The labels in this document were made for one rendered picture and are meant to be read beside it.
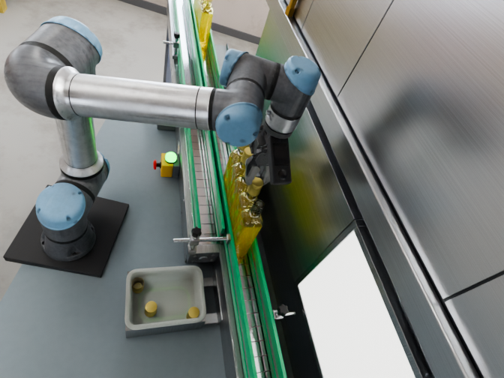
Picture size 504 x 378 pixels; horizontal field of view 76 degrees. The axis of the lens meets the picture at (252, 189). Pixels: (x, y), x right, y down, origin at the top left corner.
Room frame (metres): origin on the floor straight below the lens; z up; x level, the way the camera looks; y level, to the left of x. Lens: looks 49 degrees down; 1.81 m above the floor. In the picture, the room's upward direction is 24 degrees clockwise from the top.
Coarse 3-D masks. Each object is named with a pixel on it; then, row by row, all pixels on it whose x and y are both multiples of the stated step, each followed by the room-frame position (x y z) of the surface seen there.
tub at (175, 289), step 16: (144, 272) 0.37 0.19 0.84; (160, 272) 0.39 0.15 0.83; (176, 272) 0.41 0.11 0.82; (192, 272) 0.44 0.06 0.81; (128, 288) 0.30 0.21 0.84; (144, 288) 0.34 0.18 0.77; (160, 288) 0.37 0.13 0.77; (176, 288) 0.39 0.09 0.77; (192, 288) 0.41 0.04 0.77; (128, 304) 0.26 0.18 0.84; (144, 304) 0.30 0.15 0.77; (160, 304) 0.32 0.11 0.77; (176, 304) 0.34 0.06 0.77; (192, 304) 0.36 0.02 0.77; (128, 320) 0.23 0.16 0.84; (144, 320) 0.26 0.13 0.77; (160, 320) 0.28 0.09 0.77; (176, 320) 0.28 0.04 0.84; (192, 320) 0.29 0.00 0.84
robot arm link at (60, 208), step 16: (48, 192) 0.39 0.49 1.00; (64, 192) 0.41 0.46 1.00; (80, 192) 0.43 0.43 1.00; (48, 208) 0.35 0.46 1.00; (64, 208) 0.37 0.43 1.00; (80, 208) 0.39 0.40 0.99; (48, 224) 0.33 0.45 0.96; (64, 224) 0.35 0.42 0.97; (80, 224) 0.38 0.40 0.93; (64, 240) 0.34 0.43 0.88
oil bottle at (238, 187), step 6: (240, 180) 0.64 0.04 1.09; (234, 186) 0.64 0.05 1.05; (240, 186) 0.62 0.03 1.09; (246, 186) 0.63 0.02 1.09; (234, 192) 0.62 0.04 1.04; (240, 192) 0.61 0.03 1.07; (228, 198) 0.64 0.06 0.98; (234, 198) 0.61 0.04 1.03; (228, 204) 0.63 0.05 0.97; (234, 204) 0.61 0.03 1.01
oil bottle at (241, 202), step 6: (246, 192) 0.60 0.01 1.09; (240, 198) 0.59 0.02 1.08; (246, 198) 0.58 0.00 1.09; (240, 204) 0.57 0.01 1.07; (246, 204) 0.57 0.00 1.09; (252, 204) 0.58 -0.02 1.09; (234, 210) 0.59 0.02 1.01; (240, 210) 0.56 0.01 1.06; (234, 216) 0.57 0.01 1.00; (234, 222) 0.56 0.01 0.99
